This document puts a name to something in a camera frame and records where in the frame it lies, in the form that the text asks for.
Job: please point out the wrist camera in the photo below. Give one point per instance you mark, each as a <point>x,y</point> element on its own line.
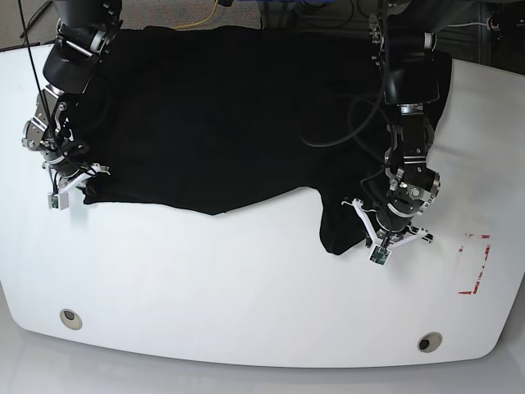
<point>379,255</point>
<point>58,201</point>

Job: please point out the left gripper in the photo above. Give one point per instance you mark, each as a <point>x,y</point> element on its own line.
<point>386,229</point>

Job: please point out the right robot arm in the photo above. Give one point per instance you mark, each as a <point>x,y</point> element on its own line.
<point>85,31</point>

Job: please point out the right table grommet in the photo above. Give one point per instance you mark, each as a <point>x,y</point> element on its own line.
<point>430,342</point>

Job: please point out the red tape rectangle marking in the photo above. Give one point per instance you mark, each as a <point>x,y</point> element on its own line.
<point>470,263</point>

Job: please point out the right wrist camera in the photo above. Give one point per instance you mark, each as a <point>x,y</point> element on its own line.
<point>58,201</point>

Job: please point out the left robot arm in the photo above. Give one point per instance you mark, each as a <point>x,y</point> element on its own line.
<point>409,73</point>

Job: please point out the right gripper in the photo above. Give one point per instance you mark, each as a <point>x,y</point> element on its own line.
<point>65,176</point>

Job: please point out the table grommet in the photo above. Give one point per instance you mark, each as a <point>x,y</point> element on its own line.
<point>71,319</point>
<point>430,342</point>

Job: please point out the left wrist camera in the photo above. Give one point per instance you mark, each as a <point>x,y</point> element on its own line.
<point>379,255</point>

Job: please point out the black t-shirt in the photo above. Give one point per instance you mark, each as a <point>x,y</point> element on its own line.
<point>212,120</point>

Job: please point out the left table grommet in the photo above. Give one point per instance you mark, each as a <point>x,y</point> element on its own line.
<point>71,319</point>

